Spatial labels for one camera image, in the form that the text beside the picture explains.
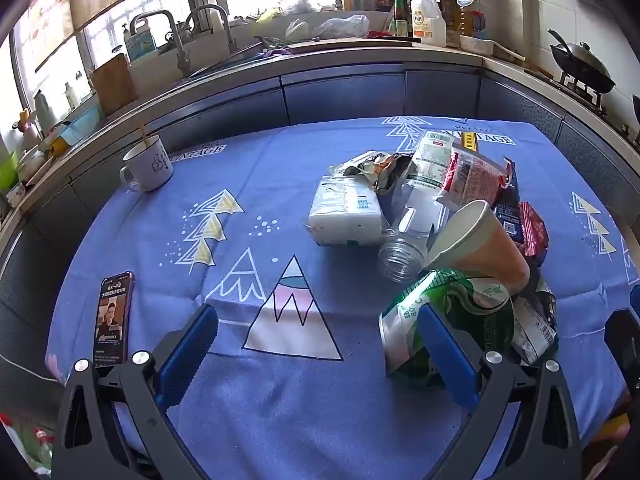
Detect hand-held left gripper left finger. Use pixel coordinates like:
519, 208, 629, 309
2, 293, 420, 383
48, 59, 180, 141
52, 303, 221, 480

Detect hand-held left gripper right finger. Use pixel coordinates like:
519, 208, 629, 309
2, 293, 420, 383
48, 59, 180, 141
417, 304, 583, 480

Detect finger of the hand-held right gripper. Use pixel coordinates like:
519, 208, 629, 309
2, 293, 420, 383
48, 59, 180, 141
603, 309, 640, 397

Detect crushed green can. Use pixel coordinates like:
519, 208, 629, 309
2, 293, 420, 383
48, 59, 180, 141
379, 269, 516, 391

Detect clear plastic bottle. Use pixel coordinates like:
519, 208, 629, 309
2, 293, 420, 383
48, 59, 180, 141
377, 130, 481, 283

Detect white tissue pack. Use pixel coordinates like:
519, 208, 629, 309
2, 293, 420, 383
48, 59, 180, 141
306, 175, 388, 247

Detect black smartphone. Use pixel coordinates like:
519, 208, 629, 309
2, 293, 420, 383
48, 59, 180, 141
93, 271, 135, 366

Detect white silver wrapper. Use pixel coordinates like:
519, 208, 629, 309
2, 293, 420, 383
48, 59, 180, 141
510, 285, 558, 366

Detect paper cup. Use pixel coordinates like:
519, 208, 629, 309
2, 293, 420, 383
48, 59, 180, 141
424, 200, 531, 291

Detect red packet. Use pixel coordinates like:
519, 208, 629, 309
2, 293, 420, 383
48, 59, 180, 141
517, 201, 550, 261

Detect dark blue packet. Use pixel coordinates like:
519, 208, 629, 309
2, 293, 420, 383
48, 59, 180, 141
492, 160, 526, 246

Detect red capped plastic bottle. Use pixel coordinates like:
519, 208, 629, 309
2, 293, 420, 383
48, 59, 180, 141
31, 427, 53, 468

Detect blue printed tablecloth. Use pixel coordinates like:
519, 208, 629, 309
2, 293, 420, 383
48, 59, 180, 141
45, 116, 628, 480

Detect red white snack wrapper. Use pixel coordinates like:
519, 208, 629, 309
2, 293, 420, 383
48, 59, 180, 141
435, 142, 516, 211

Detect white mug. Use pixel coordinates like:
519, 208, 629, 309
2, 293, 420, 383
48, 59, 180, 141
119, 134, 174, 192

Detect silver foil wrapper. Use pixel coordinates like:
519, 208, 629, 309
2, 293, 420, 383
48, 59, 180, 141
327, 150, 413, 196

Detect gas stove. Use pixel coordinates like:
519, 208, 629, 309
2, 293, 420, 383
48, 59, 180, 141
555, 72, 640, 146

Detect wooden cutting board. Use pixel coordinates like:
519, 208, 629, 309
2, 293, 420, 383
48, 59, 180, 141
90, 53, 138, 116

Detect black wok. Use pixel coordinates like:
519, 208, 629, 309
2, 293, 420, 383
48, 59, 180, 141
547, 29, 617, 95

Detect white rectangular container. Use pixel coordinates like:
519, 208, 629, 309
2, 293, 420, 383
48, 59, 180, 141
460, 35, 496, 56

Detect blue dish soap container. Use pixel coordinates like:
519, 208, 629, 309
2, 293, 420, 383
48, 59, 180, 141
125, 19, 158, 63

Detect steel faucet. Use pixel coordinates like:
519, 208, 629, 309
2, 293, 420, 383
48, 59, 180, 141
186, 5, 238, 56
130, 9, 193, 76

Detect white plastic jug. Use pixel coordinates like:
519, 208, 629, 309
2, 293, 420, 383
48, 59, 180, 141
410, 0, 447, 46

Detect clear plastic bag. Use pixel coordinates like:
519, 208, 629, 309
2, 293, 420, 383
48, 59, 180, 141
315, 14, 371, 40

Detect yellow oil bottle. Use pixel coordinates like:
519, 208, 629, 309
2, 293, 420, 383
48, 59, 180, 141
457, 0, 476, 36

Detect white bottle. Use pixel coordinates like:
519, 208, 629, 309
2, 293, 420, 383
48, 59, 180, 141
204, 0, 226, 31

